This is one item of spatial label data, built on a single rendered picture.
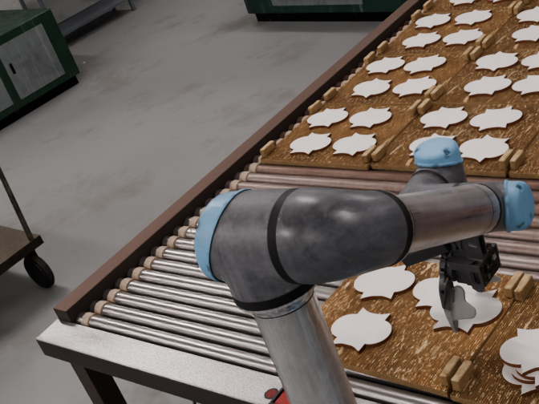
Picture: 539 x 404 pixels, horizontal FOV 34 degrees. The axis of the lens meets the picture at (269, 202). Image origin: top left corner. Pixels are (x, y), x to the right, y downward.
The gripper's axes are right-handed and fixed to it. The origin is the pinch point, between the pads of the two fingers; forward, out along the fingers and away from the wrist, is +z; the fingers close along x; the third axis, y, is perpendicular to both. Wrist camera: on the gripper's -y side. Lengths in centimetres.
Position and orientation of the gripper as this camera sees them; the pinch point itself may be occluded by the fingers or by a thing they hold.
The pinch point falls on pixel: (465, 309)
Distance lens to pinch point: 167.4
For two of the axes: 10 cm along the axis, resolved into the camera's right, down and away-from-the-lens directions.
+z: 3.0, 8.3, 4.7
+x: 5.8, -5.5, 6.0
